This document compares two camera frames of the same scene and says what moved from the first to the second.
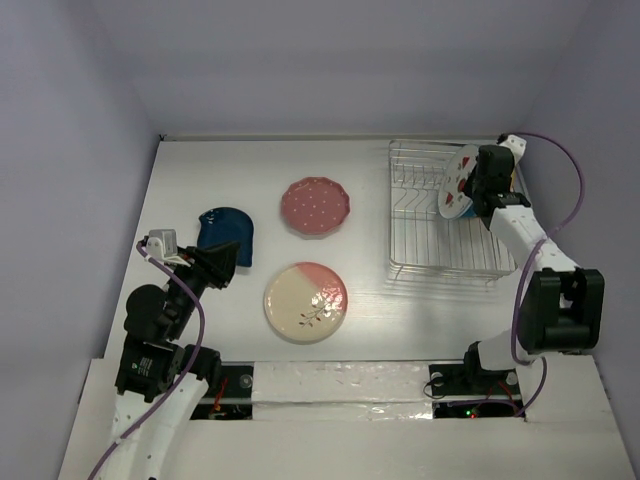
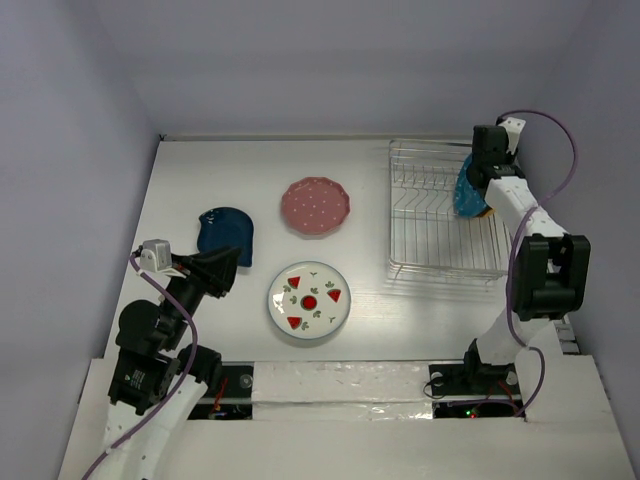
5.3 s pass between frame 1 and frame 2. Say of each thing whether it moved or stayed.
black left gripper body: stayed
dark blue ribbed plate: stayed
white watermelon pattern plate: moved
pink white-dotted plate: stayed
